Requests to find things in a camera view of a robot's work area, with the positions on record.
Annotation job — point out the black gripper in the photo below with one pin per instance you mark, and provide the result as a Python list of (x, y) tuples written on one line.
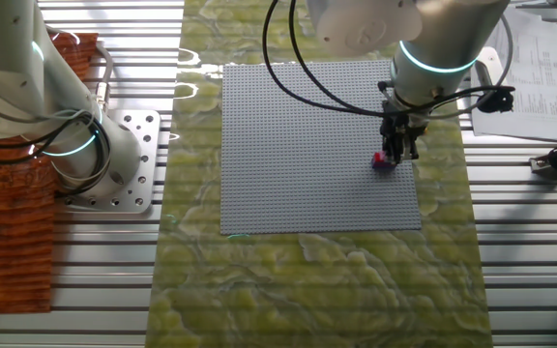
[(401, 125)]

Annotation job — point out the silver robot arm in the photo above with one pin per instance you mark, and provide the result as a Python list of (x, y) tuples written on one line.
[(17, 96)]

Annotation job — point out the red Lego brick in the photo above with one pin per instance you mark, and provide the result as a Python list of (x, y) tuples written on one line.
[(379, 157)]

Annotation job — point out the purple Lego brick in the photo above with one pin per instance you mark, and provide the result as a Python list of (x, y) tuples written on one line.
[(381, 165)]

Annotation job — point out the grey Lego baseplate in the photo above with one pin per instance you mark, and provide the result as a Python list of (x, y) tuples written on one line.
[(283, 145)]

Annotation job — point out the printed paper sheet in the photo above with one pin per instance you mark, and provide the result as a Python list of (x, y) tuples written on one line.
[(539, 87)]

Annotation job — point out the green marble pattern mat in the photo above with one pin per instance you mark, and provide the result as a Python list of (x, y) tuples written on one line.
[(307, 290)]

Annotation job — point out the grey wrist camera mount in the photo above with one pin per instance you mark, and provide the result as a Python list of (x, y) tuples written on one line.
[(496, 101)]

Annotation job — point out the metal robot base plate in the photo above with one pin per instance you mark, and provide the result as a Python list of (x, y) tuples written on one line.
[(138, 125)]

